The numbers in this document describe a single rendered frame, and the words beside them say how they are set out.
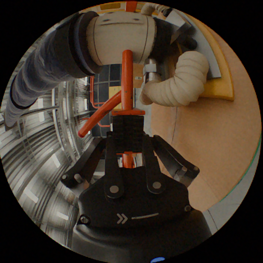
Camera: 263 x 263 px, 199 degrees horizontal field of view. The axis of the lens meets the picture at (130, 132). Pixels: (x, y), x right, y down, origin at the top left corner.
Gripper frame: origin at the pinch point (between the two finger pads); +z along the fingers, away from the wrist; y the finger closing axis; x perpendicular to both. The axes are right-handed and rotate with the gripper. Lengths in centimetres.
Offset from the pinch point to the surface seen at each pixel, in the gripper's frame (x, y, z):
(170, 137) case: -2.5, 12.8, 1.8
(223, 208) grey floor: -79, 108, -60
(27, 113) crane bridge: 27, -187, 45
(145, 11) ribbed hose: 42.3, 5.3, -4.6
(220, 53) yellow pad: 15.7, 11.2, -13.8
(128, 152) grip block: -2.4, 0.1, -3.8
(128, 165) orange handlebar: -7.3, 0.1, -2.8
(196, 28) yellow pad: 22.4, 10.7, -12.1
